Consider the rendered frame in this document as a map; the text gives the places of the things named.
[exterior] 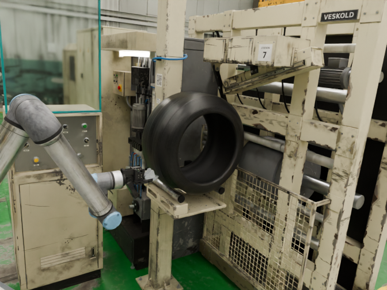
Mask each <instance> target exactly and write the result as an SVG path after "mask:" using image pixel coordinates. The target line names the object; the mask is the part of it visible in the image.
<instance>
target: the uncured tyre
mask: <svg viewBox="0 0 387 290"><path fill-rule="evenodd" d="M200 116H203V117H204V119H205V121H206V124H207V139H206V144H205V145H204V148H203V150H202V152H201V153H200V155H199V156H198V157H197V158H196V159H195V160H194V161H193V162H191V163H190V164H188V165H186V166H183V167H180V166H179V160H178V150H179V144H180V141H181V138H182V136H183V134H184V132H185V131H186V129H187V128H188V127H189V125H190V124H191V123H192V122H193V121H195V120H196V119H197V118H199V117H200ZM243 146H244V129H243V125H242V121H241V119H240V116H239V114H238V113H237V111H236V110H235V108H234V107H233V106H232V105H231V104H229V103H228V102H227V101H226V100H224V99H223V98H221V97H218V96H215V95H211V94H206V93H201V92H197V91H182V92H179V93H176V94H173V95H171V96H169V97H167V98H166V99H164V100H163V101H161V102H160V103H159V104H158V105H157V106H156V107H155V108H154V110H153V111H152V112H151V114H150V116H149V118H148V119H147V122H146V124H145V127H144V130H143V135H142V152H143V156H144V159H145V162H146V164H147V166H148V168H151V170H154V174H155V175H158V176H159V177H158V179H159V180H161V181H162V182H163V183H165V184H166V185H167V186H169V187H170V188H172V189H173V190H175V189H174V188H179V189H181V190H182V191H184V192H185V193H182V194H187V195H192V196H196V195H201V194H206V193H209V192H211V191H213V190H215V189H216V188H218V187H219V186H221V185H222V184H223V183H224V182H225V181H226V180H227V179H228V178H229V177H230V176H231V175H232V174H233V172H234V171H235V169H236V167H237V165H238V163H239V161H240V158H241V155H242V151H243ZM175 191H177V190H175ZM177 192H179V191H177ZM179 193H180V192H179Z"/></svg>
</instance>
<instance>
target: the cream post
mask: <svg viewBox="0 0 387 290"><path fill-rule="evenodd" d="M186 1H187V0H158V16H157V48H156V57H157V56H162V58H182V57H183V52H184V32H185V11H186ZM182 72H183V60H163V59H161V61H159V60H156V65H155V97H154V108H155V107H156V106H157V105H158V103H157V98H158V99H160V102H161V101H163V100H164V99H166V98H167V97H169V96H171V95H173V94H176V93H179V92H181V83H182ZM157 74H162V87H161V86H156V83H157ZM173 225H174V220H173V219H172V218H171V217H170V216H169V215H168V214H167V213H166V212H165V211H163V210H162V209H161V208H160V207H159V206H158V205H157V204H156V203H155V202H153V201H152V200H151V210H150V242H149V274H148V280H149V279H150V278H151V285H152V287H153V288H154V290H158V289H160V288H163V281H165V284H166V286H168V285H170V277H171V266H172V245H173Z"/></svg>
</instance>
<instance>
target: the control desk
mask: <svg viewBox="0 0 387 290"><path fill-rule="evenodd" d="M53 114H54V116H55V117H56V118H57V119H58V121H59V122H60V124H61V125H62V127H63V132H62V134H63V135H64V137H65V138H66V139H67V141H68V142H69V144H70V145H71V146H72V148H73V150H74V151H75V152H76V154H77V155H78V156H79V158H80V160H81V161H82V162H83V164H84V165H85V167H86V168H87V169H88V171H89V173H90V174H94V173H102V172H103V167H102V165H103V121H102V113H101V112H83V113H53ZM7 177H8V184H9V197H10V210H11V217H12V231H13V244H14V257H15V261H16V268H17V275H18V280H19V283H20V290H61V289H65V288H68V287H72V286H74V285H78V284H81V283H85V282H87V281H90V280H94V279H97V278H100V277H101V269H102V268H103V225H102V224H101V223H100V221H99V220H98V219H96V218H93V217H91V216H90V215H89V211H88V208H89V206H88V205H87V203H86V202H85V201H84V200H83V198H82V197H81V196H80V194H79V193H78V192H77V191H76V189H75V188H74V187H73V186H72V184H71V183H70V181H69V180H68V179H67V178H66V176H65V175H64V174H63V172H62V171H61V170H60V168H59V167H58V166H57V164H56V163H55V162H54V161H53V159H52V158H51V157H50V156H49V154H48V153H47V152H46V150H45V149H44V148H43V146H41V145H36V144H35V143H34V142H33V140H32V139H31V138H30V137H29V139H28V141H27V142H26V144H25V146H24V147H23V149H22V150H21V152H20V153H19V155H18V157H17V158H16V160H15V161H14V163H13V165H12V166H11V168H10V170H9V171H8V173H7Z"/></svg>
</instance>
